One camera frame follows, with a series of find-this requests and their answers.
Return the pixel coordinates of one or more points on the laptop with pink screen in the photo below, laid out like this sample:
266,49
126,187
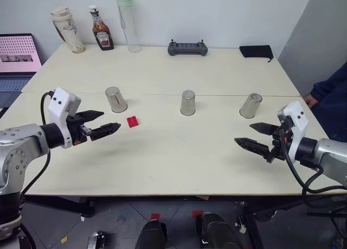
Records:
16,59

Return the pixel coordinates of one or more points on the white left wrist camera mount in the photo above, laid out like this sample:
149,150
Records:
60,108

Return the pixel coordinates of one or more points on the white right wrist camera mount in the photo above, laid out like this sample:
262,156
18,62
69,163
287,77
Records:
295,124

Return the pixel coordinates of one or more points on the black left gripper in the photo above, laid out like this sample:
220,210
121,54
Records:
76,129

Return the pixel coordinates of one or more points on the black fabric pouch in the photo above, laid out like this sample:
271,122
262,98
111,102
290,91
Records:
256,51

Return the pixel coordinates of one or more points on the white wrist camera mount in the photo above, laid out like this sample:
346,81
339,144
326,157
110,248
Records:
295,124
60,108

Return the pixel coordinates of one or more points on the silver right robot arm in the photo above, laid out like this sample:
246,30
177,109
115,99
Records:
329,158

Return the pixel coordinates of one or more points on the beige travel tumbler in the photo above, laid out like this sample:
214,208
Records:
67,29

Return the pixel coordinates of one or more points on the ketchup bottle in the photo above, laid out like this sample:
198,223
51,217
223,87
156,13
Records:
101,30

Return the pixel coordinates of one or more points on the upturned steel cup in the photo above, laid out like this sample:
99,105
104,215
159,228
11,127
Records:
187,102
250,105
116,99

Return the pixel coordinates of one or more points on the black table frame leg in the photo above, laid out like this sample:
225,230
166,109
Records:
62,204
253,224

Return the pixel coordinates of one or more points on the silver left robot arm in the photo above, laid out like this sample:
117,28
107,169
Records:
16,148

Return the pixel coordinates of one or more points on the small red block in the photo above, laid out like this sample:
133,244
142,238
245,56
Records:
132,121

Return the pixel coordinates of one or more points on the clear bottle with green lid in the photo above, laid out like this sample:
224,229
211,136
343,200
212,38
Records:
127,21

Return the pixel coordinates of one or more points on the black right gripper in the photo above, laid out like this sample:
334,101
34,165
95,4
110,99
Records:
280,141

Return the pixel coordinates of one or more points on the person in blue clothing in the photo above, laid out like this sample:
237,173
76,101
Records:
329,108

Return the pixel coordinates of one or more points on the black rounded robot foot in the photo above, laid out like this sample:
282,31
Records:
217,231
151,236

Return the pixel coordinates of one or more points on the grey remote controller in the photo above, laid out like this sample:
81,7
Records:
187,49

